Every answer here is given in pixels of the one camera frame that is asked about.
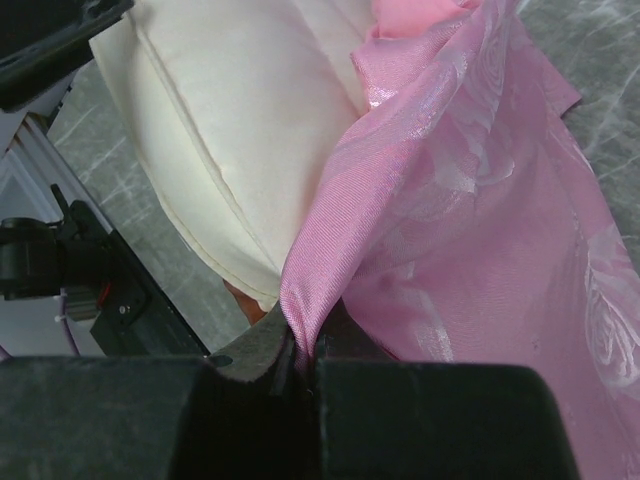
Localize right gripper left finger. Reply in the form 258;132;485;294
1;309;313;479

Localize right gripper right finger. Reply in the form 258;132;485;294
315;334;580;479

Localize pink pillowcase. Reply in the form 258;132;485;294
280;1;639;479

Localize cream pillow with bear print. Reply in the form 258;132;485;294
90;1;374;310

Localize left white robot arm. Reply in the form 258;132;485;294
1;1;134;300

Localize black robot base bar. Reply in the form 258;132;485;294
51;184;210;357

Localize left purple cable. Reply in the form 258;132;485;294
0;294;81;359

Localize aluminium rail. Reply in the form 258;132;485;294
0;74;116;236

